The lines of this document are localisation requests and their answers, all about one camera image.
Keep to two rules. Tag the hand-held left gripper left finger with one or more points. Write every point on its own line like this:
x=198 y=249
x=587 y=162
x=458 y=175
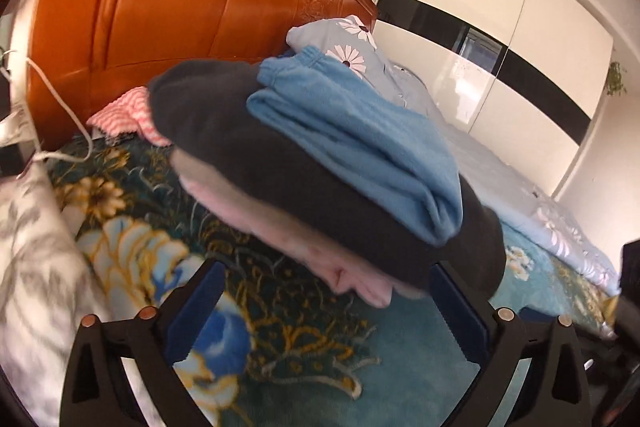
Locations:
x=194 y=314

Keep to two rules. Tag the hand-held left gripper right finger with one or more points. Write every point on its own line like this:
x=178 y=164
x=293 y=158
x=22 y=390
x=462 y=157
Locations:
x=461 y=318

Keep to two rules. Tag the pink garment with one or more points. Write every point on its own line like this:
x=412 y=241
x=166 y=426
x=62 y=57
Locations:
x=365 y=285

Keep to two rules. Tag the dark grey garment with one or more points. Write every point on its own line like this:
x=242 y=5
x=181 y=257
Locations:
x=225 y=122

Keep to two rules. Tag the blue fleece garment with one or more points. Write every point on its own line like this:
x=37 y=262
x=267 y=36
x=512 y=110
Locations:
x=350 y=132

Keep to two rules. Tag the teal floral blanket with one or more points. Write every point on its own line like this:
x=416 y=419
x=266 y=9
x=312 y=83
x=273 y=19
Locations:
x=300 y=322

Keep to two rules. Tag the light blue floral quilt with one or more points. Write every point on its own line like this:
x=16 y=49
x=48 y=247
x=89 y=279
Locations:
x=475 y=167

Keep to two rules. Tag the white grey leaf-print pillow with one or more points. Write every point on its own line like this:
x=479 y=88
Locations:
x=35 y=247

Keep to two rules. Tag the green hanging plant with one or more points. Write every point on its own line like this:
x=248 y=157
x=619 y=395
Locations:
x=616 y=79

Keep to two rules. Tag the red white striped cloth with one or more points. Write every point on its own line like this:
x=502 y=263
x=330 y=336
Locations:
x=125 y=109

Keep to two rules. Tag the light blue daisy pillow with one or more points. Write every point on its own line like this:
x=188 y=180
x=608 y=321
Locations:
x=350 y=37

